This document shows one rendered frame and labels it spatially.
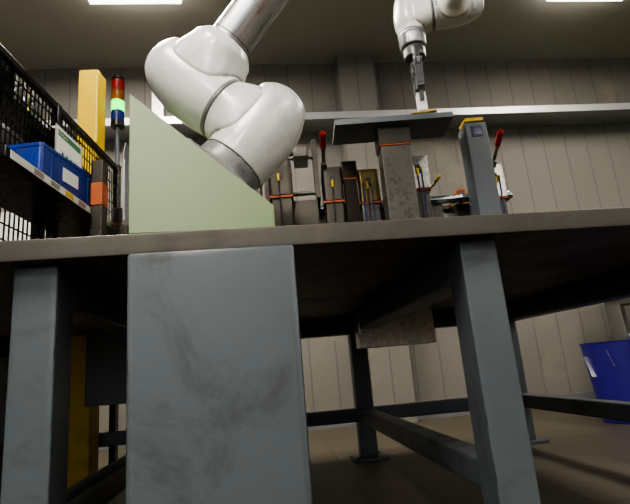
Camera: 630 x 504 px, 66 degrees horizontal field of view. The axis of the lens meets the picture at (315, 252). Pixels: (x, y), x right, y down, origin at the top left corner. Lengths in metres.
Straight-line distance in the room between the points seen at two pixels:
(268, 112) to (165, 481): 0.73
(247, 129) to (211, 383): 0.52
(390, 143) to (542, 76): 3.68
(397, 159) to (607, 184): 3.57
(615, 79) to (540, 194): 1.44
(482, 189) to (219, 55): 0.86
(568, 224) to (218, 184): 0.70
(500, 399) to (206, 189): 0.68
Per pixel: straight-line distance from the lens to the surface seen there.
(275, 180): 1.54
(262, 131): 1.07
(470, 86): 4.78
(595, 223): 1.13
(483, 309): 1.01
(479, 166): 1.59
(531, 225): 1.05
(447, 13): 1.81
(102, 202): 1.81
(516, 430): 1.03
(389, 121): 1.56
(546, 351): 4.29
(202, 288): 0.89
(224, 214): 0.94
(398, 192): 1.50
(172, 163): 0.98
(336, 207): 1.60
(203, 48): 1.18
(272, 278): 0.88
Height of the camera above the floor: 0.43
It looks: 13 degrees up
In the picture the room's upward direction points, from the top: 5 degrees counter-clockwise
